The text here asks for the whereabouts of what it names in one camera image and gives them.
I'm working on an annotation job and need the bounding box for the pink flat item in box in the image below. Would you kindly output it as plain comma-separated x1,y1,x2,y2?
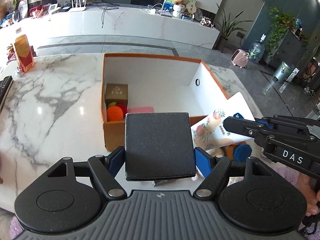
127,106,155,113

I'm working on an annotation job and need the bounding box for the white wifi router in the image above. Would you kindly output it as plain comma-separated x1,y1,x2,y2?
69,0,87,12

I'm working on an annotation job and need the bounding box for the grey pedal trash bin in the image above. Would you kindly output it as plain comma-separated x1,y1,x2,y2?
272,61,295,85

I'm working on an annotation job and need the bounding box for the black square box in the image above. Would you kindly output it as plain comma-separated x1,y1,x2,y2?
125,112,196,181

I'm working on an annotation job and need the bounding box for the pink space heater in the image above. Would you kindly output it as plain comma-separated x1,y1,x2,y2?
231,49,249,68

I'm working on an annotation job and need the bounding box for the yellow red drink carton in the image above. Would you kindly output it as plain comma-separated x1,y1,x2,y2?
13,34,35,73

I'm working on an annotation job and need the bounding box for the dark red gift box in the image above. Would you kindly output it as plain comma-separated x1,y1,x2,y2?
30,46,37,57

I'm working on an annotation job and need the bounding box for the person's right hand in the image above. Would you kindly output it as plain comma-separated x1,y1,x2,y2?
296,173,319,217

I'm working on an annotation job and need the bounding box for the orange cardboard storage box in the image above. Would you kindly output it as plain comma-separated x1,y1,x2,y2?
101,53,230,152

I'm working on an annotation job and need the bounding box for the brown jewellery box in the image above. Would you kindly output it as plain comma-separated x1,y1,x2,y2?
104,83,129,107

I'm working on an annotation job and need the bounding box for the white marble tv cabinet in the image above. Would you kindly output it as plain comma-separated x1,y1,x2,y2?
1,7,220,49

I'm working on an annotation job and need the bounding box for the potted green plant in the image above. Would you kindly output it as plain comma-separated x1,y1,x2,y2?
216,4,252,51

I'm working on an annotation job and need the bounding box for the blue water jug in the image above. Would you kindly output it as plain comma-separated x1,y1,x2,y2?
248,34,266,63

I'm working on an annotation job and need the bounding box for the brown plush toy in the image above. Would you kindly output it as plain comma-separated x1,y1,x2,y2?
210,141,252,163

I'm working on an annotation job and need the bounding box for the orange crochet fruit toy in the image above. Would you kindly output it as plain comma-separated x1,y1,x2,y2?
107,102,127,122

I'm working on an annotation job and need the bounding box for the trailing ivy plant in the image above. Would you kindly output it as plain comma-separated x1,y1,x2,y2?
265,7,296,59

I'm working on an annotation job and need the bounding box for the black hanging cable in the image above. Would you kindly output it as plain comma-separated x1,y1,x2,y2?
100,3,120,29

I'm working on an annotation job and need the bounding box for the white peach pattern pouch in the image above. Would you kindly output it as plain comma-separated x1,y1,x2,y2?
191,92,254,151

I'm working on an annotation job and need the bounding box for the black keyboard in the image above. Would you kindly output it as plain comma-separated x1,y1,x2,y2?
0,76,13,111

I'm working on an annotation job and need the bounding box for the teddy bear in pot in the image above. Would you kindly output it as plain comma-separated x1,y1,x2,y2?
172,0,185,18

